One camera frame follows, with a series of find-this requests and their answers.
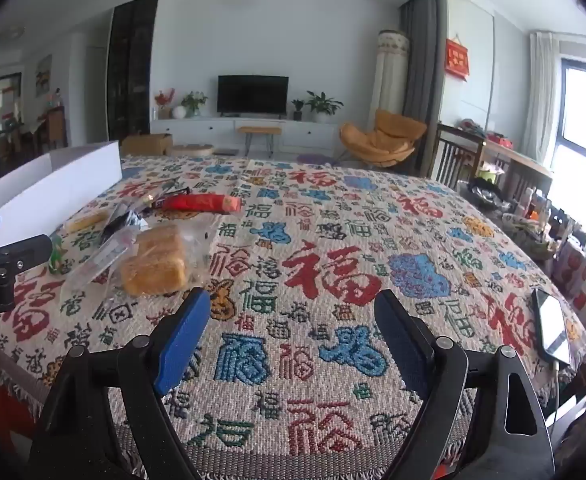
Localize flowering green potted plant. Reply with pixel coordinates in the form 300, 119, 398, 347
180, 91, 208, 118

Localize orange lounge chair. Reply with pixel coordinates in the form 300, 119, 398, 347
339, 109, 428, 170

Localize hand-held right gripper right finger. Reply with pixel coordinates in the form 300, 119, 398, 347
374, 289, 556, 480

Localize red snack packet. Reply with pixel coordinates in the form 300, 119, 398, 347
160, 194, 242, 215

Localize long silvery snack packet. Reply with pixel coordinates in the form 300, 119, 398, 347
60, 232, 138, 311

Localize red flowers in vase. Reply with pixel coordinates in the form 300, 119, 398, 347
154, 87, 176, 120

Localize bread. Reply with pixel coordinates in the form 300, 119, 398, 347
114, 221, 218, 298

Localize stack of red boxes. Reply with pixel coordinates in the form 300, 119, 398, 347
555, 240, 586, 321

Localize black glass cabinet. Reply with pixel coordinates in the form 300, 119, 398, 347
108, 0, 160, 136

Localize large green potted plant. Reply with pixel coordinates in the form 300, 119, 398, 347
305, 91, 344, 122

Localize framed wall picture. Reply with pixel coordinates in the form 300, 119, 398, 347
35, 55, 54, 98

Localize wooden side table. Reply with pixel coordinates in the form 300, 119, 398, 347
483, 137, 556, 196

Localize printed woven tablecloth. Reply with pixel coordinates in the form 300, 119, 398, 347
0, 155, 586, 480

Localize yellow corn snack packet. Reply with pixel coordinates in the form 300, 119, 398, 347
65, 210, 111, 234

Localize white sheer curtain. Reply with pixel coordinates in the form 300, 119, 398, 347
528, 32, 562, 166

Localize wooden dining chair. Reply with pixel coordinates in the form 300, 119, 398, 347
45, 107, 68, 147

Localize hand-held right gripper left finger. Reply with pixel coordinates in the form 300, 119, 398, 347
30, 287, 212, 480

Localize dark wooden slatted chair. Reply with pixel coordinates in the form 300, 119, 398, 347
430, 124, 486, 188

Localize wooden bench metal legs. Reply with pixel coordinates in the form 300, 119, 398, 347
237, 125, 282, 157

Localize grey curtain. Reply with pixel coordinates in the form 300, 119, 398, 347
400, 0, 448, 176

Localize white standing air conditioner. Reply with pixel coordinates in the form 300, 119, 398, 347
370, 30, 410, 131

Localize black flat television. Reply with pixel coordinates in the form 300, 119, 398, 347
218, 75, 290, 115

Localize brown cardboard box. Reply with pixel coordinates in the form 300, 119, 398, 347
122, 132, 174, 157

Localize red wall hanging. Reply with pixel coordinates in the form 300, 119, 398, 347
445, 37, 471, 81

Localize white cardboard box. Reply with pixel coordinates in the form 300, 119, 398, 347
0, 141, 124, 253

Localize black smartphone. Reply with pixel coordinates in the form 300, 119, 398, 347
532, 287, 572, 366

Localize white television cabinet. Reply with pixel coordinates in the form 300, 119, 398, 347
150, 116, 341, 158

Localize round wooden tray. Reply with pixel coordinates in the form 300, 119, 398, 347
165, 144, 214, 158

